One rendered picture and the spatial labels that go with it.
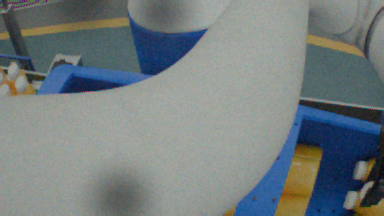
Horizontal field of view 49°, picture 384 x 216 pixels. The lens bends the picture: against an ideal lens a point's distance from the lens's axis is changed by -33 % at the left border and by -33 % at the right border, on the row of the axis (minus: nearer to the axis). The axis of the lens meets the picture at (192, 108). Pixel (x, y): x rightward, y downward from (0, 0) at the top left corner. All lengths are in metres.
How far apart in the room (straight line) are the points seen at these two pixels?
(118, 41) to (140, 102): 2.42
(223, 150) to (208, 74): 0.03
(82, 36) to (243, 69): 2.50
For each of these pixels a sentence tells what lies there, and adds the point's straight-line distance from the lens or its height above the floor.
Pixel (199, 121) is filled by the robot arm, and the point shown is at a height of 1.76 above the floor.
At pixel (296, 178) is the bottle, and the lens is 0.85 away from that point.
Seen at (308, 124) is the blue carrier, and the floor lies 1.09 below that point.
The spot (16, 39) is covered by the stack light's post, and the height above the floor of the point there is 0.94.
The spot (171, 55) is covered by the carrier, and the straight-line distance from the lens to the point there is 1.26.
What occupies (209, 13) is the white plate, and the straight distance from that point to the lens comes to 1.23.
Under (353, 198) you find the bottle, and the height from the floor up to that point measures 1.08.
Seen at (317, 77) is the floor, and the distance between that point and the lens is 2.41.
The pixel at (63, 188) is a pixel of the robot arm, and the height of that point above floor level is 1.80.
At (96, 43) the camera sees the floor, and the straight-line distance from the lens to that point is 2.65.
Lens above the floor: 1.93
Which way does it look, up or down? 56 degrees down
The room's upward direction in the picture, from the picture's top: 12 degrees counter-clockwise
